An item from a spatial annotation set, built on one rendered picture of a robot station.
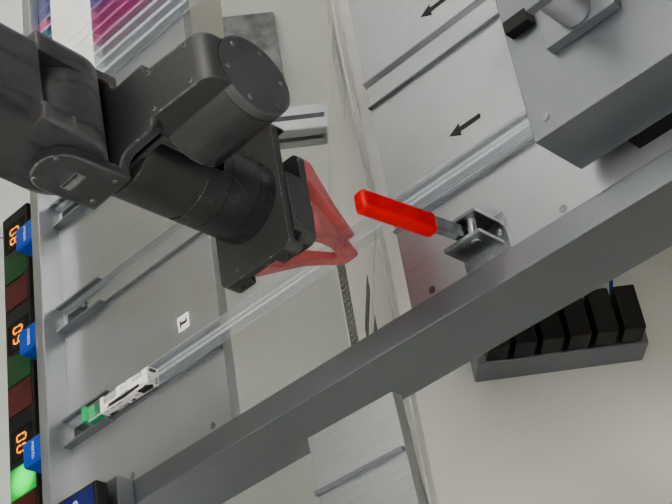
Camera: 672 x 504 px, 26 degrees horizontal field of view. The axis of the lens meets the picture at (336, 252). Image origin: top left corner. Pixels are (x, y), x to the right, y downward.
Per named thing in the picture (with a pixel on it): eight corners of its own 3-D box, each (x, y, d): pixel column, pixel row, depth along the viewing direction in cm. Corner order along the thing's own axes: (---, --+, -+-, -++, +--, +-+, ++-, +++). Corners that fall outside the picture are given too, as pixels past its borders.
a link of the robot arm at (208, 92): (7, 69, 89) (17, 181, 84) (124, -46, 83) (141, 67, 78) (159, 135, 97) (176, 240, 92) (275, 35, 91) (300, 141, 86)
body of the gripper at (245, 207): (289, 128, 99) (206, 87, 94) (310, 252, 93) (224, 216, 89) (225, 176, 102) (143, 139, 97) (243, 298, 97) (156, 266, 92)
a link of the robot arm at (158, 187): (76, 134, 92) (84, 205, 89) (145, 72, 89) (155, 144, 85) (161, 170, 97) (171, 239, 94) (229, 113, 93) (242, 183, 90)
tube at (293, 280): (96, 426, 118) (85, 423, 118) (95, 411, 119) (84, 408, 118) (590, 96, 91) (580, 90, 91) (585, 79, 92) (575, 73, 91)
